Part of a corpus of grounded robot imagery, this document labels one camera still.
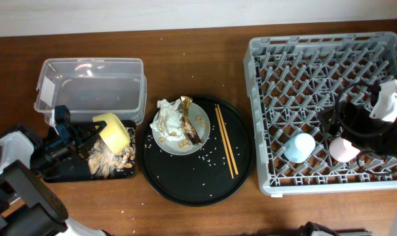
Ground blue cup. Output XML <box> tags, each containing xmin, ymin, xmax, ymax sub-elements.
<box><xmin>284</xmin><ymin>133</ymin><xmax>316</xmax><ymax>163</ymax></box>

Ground wooden chopstick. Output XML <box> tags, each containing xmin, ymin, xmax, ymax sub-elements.
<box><xmin>215</xmin><ymin>105</ymin><xmax>234</xmax><ymax>179</ymax></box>
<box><xmin>219</xmin><ymin>106</ymin><xmax>238</xmax><ymax>176</ymax></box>

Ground grey plate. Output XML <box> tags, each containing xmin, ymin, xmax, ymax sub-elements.
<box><xmin>152</xmin><ymin>102</ymin><xmax>212</xmax><ymax>155</ymax></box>

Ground round black serving tray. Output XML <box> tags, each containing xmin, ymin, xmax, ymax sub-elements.
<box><xmin>138</xmin><ymin>96</ymin><xmax>255</xmax><ymax>207</ymax></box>

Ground clear plastic waste bin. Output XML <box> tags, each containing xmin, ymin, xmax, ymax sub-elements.
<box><xmin>34</xmin><ymin>58</ymin><xmax>147</xmax><ymax>125</ymax></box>

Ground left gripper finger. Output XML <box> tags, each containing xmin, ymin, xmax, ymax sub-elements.
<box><xmin>79</xmin><ymin>134</ymin><xmax>103</xmax><ymax>159</ymax></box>
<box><xmin>72</xmin><ymin>121</ymin><xmax>107</xmax><ymax>134</ymax></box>

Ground grey dishwasher rack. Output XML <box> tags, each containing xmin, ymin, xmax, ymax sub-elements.
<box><xmin>244</xmin><ymin>32</ymin><xmax>397</xmax><ymax>197</ymax></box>

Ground wooden chopstick right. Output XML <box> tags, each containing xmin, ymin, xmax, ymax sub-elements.
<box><xmin>219</xmin><ymin>106</ymin><xmax>238</xmax><ymax>176</ymax></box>

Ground yellow bowl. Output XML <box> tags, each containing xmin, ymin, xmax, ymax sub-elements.
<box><xmin>92</xmin><ymin>113</ymin><xmax>130</xmax><ymax>155</ymax></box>

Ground wooden chopstick left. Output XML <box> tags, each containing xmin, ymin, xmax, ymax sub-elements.
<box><xmin>215</xmin><ymin>105</ymin><xmax>234</xmax><ymax>179</ymax></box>

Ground black rectangular tray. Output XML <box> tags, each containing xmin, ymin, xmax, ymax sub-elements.
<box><xmin>43</xmin><ymin>120</ymin><xmax>136</xmax><ymax>183</ymax></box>

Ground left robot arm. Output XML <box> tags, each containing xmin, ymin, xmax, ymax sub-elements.
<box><xmin>0</xmin><ymin>125</ymin><xmax>109</xmax><ymax>236</ymax></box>

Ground peanut shell food scraps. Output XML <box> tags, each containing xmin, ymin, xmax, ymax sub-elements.
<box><xmin>88</xmin><ymin>127</ymin><xmax>136</xmax><ymax>178</ymax></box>

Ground pink cup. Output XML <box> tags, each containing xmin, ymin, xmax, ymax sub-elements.
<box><xmin>329</xmin><ymin>137</ymin><xmax>360</xmax><ymax>163</ymax></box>

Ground white tissue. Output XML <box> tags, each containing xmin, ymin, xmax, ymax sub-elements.
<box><xmin>157</xmin><ymin>98</ymin><xmax>184</xmax><ymax>142</ymax></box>

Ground brown snack wrapper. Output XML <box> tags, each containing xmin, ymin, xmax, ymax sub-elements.
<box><xmin>180</xmin><ymin>96</ymin><xmax>202</xmax><ymax>145</ymax></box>

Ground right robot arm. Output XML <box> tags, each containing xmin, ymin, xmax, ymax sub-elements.
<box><xmin>318</xmin><ymin>102</ymin><xmax>397</xmax><ymax>235</ymax></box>

